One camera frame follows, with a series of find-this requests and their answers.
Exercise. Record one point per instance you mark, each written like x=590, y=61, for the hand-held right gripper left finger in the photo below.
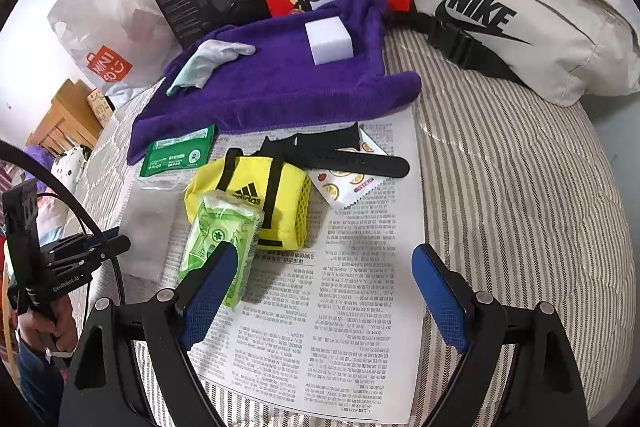
x=210, y=292

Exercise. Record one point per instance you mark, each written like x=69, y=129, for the white plastic bag orange logo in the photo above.
x=100, y=22

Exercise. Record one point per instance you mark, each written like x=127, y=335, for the purple plush toy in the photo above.
x=40, y=162

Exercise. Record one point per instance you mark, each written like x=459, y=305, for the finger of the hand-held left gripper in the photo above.
x=80, y=239
x=107, y=248

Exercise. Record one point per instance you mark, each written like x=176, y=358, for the green wet wipes packet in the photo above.
x=175, y=154

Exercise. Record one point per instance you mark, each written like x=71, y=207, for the green tissue pack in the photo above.
x=220, y=227

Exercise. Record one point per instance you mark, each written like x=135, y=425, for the purple towel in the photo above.
x=300, y=92

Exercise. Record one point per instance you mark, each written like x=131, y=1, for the white sponge block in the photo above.
x=330, y=42

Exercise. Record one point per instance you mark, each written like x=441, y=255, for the patterned small box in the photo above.
x=100, y=109

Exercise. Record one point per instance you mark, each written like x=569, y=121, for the newspaper sheet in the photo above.
x=325, y=307

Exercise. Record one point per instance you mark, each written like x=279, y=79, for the fruit print sachet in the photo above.
x=345, y=187

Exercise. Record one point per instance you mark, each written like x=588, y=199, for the yellow small bag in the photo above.
x=285, y=192

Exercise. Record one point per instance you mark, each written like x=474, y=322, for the person's left hand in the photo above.
x=37, y=332

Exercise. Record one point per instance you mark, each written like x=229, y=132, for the pale grey cloth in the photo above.
x=200, y=64

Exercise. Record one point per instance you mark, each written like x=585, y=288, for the wooden furniture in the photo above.
x=65, y=117

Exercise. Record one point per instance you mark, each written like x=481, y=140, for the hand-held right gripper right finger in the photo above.
x=440, y=297

